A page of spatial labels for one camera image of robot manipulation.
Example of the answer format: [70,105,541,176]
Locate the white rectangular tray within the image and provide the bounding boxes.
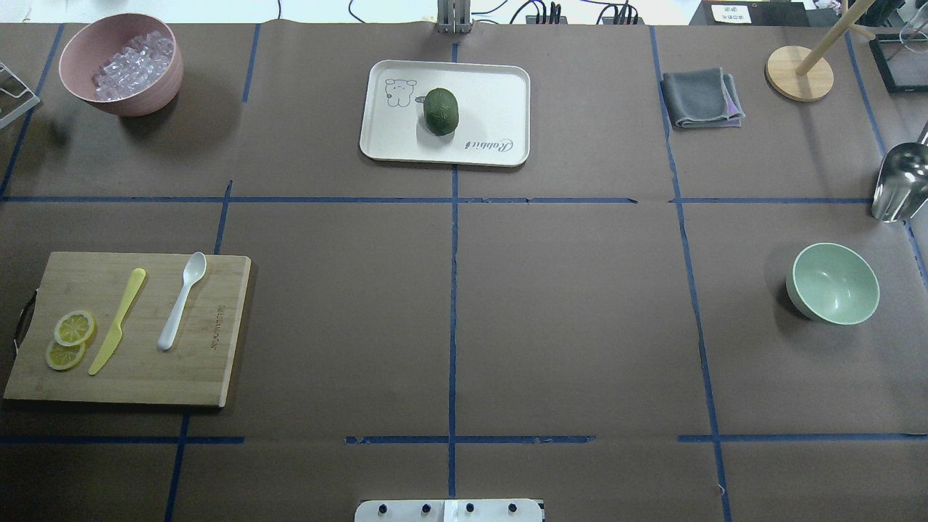
[359,60,531,167]

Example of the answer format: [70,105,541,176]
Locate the pink bowl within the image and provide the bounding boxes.
[57,13,183,117]

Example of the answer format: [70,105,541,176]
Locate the white wire cup rack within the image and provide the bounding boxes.
[0,63,41,129]

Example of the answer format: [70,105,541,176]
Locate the green lime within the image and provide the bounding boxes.
[422,87,460,136]

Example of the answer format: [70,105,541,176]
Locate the clear ice cubes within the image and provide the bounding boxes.
[92,30,177,102]

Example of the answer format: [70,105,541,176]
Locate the light green bowl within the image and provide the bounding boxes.
[786,242,881,325]

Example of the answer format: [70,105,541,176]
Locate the yellow plastic knife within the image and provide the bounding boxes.
[88,268,148,376]

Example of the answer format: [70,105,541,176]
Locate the white plastic spoon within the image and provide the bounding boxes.
[157,252,207,352]

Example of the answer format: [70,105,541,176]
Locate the metal ice scoop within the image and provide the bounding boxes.
[871,126,927,223]

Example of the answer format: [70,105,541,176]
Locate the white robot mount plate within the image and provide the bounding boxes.
[354,498,546,521]

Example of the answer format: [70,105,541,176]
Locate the black power strip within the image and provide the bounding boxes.
[514,1,645,25]

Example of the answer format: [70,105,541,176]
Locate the grey folded cloth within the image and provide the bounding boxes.
[660,68,746,129]

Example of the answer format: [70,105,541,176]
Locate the black framed glass tray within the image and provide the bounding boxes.
[869,34,927,94]

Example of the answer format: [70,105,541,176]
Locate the aluminium frame post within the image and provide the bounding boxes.
[436,0,473,34]

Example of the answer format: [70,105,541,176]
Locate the wooden mug tree stand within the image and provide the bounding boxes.
[765,1,876,102]

